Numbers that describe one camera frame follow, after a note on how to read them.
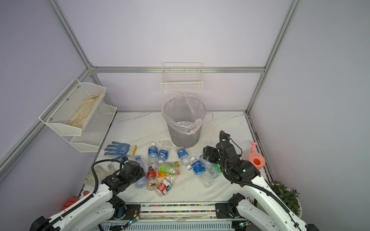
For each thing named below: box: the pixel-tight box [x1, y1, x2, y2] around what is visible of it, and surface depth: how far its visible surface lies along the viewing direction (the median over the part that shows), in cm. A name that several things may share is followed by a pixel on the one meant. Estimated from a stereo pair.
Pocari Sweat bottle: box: [176, 146, 193, 171], surface depth 92 cm
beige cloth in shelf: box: [67, 92, 103, 129], surface depth 81 cm
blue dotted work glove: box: [104, 141, 138, 161], surface depth 100 cm
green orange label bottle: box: [155, 161, 180, 179], surface depth 81 cm
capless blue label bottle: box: [158, 140, 172, 163], surface depth 93 cm
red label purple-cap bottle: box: [146, 166, 159, 191], surface depth 84 cm
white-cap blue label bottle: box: [147, 142, 159, 166], surface depth 93 cm
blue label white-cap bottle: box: [190, 156, 214, 189], surface depth 87 cm
